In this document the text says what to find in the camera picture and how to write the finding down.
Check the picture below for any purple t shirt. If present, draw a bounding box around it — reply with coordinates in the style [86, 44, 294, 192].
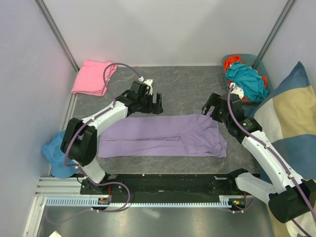
[98, 114, 228, 158]

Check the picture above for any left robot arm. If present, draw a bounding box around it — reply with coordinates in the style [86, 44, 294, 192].
[61, 78, 163, 194]

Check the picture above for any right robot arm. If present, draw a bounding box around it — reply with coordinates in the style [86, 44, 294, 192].
[201, 92, 316, 223]

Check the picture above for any teal laundry basket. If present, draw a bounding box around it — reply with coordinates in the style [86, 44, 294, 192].
[221, 54, 273, 104]

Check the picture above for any teal t shirt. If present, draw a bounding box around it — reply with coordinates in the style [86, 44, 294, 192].
[226, 61, 269, 103]

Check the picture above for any orange t shirt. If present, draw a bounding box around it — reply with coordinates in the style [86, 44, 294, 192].
[224, 55, 268, 99]

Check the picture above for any folded pink t shirt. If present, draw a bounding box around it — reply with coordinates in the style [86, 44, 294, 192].
[71, 60, 117, 96]

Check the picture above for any blue beige checked pillow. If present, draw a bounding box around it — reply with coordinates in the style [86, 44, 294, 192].
[243, 61, 316, 237]

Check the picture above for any blue bucket hat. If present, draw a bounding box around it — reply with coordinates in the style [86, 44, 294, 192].
[42, 131, 77, 179]

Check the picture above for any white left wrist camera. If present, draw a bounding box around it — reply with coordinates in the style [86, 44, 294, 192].
[138, 77, 154, 95]

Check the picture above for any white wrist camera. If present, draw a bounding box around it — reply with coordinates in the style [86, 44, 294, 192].
[138, 77, 154, 95]
[229, 82, 244, 99]

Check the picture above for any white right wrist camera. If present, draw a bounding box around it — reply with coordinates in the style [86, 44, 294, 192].
[229, 82, 244, 99]

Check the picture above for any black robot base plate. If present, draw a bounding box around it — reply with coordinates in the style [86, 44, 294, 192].
[80, 174, 244, 202]

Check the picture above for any light blue cable duct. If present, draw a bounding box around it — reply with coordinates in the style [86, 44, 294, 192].
[45, 196, 232, 208]

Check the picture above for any right aluminium frame post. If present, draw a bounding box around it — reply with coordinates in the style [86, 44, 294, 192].
[257, 0, 296, 60]

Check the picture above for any aluminium frame post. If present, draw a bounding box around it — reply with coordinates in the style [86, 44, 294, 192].
[34, 0, 79, 73]
[257, 0, 296, 60]

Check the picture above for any left aluminium frame post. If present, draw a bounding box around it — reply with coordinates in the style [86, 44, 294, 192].
[34, 0, 79, 73]

